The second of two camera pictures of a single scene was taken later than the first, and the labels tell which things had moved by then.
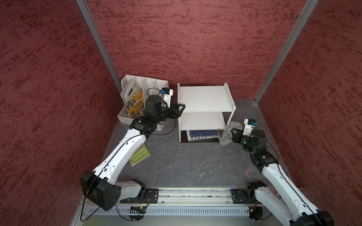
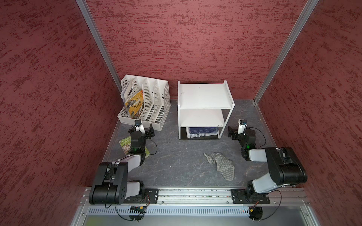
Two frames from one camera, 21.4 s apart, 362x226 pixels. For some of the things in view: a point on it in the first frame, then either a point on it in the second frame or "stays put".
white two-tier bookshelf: x=203 y=108 stays put
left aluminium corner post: x=97 y=38 stays put
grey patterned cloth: x=226 y=136 to x=224 y=165
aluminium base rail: x=175 y=197 stays put
